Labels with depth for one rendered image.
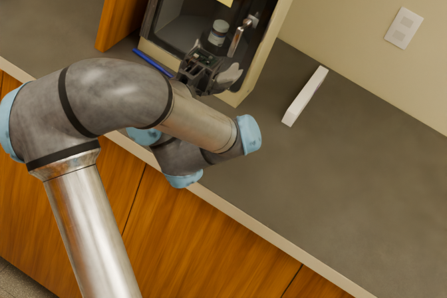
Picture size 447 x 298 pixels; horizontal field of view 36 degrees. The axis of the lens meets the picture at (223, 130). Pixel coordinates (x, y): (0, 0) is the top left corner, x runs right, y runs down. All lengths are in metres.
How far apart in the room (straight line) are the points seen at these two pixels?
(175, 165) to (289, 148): 0.49
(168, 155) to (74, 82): 0.41
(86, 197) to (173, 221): 0.75
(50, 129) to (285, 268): 0.83
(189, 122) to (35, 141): 0.26
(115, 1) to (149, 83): 0.75
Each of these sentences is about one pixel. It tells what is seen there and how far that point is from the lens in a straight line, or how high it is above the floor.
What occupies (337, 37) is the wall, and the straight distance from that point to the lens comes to 2.12.
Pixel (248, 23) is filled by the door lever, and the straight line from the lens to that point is 1.67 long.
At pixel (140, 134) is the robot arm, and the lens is 1.35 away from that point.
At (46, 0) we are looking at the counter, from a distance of 2.01.
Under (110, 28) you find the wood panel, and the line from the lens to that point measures 1.82.
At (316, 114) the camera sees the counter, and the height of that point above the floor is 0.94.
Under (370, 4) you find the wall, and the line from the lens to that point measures 2.05.
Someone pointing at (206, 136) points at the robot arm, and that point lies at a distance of 1.22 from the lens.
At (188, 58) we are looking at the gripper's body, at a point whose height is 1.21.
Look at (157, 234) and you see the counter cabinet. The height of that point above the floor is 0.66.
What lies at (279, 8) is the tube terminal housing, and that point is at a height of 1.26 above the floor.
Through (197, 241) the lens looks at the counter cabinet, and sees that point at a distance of 1.78.
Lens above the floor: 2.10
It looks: 41 degrees down
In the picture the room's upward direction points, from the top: 23 degrees clockwise
